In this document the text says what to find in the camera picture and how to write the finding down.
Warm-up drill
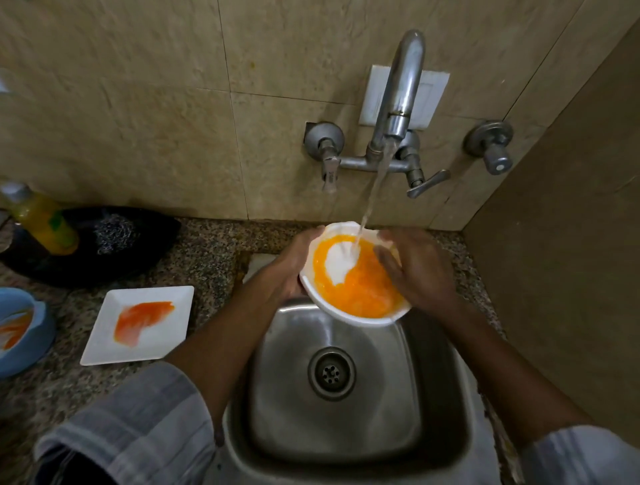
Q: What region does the person's right hand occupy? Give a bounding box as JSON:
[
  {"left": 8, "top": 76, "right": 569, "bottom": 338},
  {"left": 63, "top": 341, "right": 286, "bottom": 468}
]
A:
[{"left": 373, "top": 228, "right": 464, "bottom": 316}]

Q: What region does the person's left hand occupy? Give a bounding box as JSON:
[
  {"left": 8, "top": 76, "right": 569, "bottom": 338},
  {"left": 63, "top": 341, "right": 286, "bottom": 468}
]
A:
[{"left": 262, "top": 225, "right": 327, "bottom": 303}]

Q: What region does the white bowl with orange residue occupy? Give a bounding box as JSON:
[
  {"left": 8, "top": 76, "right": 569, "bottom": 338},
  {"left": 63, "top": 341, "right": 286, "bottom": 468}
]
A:
[{"left": 299, "top": 221, "right": 413, "bottom": 328}]

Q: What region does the person's left forearm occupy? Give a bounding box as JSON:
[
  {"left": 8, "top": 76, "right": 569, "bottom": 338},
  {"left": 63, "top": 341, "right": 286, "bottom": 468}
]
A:
[{"left": 165, "top": 270, "right": 287, "bottom": 435}]

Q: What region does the person's right forearm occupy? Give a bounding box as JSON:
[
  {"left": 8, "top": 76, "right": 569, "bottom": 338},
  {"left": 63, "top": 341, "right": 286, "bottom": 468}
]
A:
[{"left": 427, "top": 298, "right": 596, "bottom": 450}]

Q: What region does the sink drain strainer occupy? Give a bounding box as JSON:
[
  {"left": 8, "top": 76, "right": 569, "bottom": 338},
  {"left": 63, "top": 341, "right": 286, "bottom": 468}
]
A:
[{"left": 307, "top": 346, "right": 358, "bottom": 402}]

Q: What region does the stainless steel sink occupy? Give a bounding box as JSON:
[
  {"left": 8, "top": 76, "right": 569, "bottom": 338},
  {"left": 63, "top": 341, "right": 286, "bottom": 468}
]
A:
[{"left": 220, "top": 298, "right": 501, "bottom": 485}]

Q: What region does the white square plate orange stain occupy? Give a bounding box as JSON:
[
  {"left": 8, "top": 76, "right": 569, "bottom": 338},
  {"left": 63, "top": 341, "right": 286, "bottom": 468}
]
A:
[{"left": 80, "top": 285, "right": 195, "bottom": 367}]

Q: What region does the steel wool scrubber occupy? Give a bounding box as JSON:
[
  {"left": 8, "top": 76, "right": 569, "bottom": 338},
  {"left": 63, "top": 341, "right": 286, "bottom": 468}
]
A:
[{"left": 93, "top": 213, "right": 141, "bottom": 256}]

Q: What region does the black tray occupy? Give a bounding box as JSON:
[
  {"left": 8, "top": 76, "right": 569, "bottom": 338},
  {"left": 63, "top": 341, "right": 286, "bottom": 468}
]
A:
[{"left": 0, "top": 205, "right": 183, "bottom": 289}]

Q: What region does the grey striped left sleeve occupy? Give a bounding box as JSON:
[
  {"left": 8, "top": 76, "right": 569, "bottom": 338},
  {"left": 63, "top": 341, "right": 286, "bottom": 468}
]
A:
[{"left": 31, "top": 361, "right": 218, "bottom": 485}]

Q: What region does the grey striped sleeve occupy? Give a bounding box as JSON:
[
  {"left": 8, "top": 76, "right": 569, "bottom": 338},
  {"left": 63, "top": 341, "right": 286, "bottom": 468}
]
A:
[
  {"left": 520, "top": 425, "right": 640, "bottom": 485},
  {"left": 31, "top": 361, "right": 218, "bottom": 485}
]

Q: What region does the yellow dish soap bottle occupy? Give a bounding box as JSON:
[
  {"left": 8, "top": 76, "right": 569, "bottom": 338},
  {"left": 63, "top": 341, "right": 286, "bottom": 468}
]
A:
[{"left": 0, "top": 182, "right": 81, "bottom": 256}]

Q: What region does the grey striped right sleeve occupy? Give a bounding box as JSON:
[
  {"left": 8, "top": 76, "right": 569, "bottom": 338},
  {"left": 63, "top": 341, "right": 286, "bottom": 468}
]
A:
[{"left": 520, "top": 425, "right": 640, "bottom": 485}]

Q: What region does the blue bowl with orange residue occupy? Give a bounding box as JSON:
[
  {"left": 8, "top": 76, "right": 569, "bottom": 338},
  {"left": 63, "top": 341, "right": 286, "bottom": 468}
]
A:
[{"left": 0, "top": 287, "right": 57, "bottom": 379}]

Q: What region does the chrome wall faucet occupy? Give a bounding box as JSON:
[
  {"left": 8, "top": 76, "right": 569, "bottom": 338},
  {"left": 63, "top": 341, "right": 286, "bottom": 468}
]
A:
[{"left": 303, "top": 29, "right": 452, "bottom": 200}]

